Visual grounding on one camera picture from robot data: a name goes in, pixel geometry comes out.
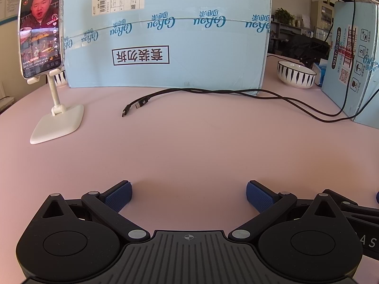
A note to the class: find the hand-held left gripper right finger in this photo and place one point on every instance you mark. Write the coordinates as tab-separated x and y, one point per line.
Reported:
259	196

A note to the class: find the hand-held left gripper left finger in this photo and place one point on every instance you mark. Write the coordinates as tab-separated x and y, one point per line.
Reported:
120	196

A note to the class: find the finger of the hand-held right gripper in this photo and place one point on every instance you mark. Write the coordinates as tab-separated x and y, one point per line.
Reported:
346	204
377	197

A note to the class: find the white phone stand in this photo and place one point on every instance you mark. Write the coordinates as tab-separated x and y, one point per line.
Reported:
56	124

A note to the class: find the white bowl with black stripes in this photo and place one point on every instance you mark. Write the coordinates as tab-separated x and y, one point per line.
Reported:
296	75

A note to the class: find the small striped bowl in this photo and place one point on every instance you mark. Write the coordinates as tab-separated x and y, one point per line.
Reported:
60	79

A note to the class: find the long light blue cardboard box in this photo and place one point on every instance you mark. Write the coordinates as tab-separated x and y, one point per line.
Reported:
355	65

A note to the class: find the blue tissue pack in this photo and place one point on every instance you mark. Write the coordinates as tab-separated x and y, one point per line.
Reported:
319	71

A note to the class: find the white radiator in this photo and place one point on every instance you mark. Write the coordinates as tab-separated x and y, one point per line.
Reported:
6	100

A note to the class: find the black office chair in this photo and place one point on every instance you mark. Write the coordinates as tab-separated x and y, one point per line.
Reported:
308	48

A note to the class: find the green potted plant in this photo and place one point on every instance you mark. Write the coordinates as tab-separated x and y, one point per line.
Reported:
284	14

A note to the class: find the large light blue cardboard box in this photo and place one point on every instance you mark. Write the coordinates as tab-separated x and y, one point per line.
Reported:
177	20

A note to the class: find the smartphone with lit screen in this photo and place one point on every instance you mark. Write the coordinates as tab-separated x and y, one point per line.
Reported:
41	26

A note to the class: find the beige cabinet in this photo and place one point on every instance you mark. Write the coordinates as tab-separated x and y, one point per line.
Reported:
322	17

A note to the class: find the wall notice papers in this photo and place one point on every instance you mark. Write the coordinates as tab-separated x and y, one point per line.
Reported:
11	1

